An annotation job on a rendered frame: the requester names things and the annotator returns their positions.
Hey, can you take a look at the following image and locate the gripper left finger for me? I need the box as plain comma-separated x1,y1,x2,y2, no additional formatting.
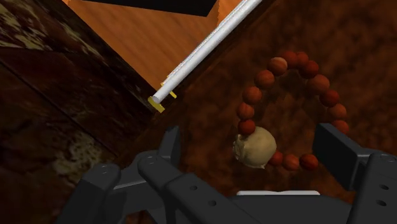
55,125,262,224

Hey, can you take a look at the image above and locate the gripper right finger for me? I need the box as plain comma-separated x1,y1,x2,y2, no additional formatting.
312,122,397,224

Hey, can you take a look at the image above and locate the red bead bracelet with skull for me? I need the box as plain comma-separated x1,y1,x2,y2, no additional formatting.
232,50,351,171

